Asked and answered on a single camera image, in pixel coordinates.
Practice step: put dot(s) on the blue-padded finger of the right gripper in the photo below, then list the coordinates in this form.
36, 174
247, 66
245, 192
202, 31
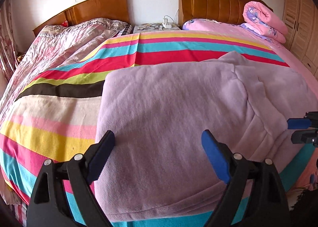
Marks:
298, 123

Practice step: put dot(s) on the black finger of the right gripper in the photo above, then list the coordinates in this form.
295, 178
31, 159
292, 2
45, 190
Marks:
304, 137

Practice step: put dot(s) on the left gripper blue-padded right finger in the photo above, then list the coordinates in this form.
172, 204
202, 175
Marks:
254, 194

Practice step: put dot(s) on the lilac fleece pants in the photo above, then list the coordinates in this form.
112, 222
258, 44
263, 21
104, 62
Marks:
158, 167

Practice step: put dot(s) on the plaid mattress cover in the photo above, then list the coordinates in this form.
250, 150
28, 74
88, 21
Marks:
20, 210

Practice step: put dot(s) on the pink bed sheet right bed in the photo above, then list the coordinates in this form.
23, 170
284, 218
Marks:
283, 50

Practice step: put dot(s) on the rainbow striped bed sheet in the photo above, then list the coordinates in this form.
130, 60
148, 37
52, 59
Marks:
55, 116

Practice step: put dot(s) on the beige louvered wardrobe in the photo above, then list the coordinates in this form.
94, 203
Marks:
300, 17

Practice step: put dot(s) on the rolled pink floral quilt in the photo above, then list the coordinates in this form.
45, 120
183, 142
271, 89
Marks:
263, 22

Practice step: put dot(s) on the pink purple pillow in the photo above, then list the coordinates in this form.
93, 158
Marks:
201, 25

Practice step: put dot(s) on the pink floral curtain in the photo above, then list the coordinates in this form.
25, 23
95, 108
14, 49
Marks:
9, 48

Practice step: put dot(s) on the right wooden headboard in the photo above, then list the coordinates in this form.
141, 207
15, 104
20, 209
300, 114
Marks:
224, 11

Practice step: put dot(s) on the wooden headboard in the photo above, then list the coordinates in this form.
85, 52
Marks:
87, 10
224, 11

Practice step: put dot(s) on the floral pink quilt left bed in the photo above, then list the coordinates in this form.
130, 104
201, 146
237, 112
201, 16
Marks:
56, 46

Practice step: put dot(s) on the white power strip charger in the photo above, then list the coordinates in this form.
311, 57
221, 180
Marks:
166, 24

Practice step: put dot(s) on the nightstand with floral cover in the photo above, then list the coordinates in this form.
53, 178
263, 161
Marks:
154, 27

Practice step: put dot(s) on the plaid pillow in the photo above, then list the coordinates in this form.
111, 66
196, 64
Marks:
127, 30

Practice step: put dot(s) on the left wooden headboard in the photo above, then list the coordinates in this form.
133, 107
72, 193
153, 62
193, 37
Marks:
87, 10

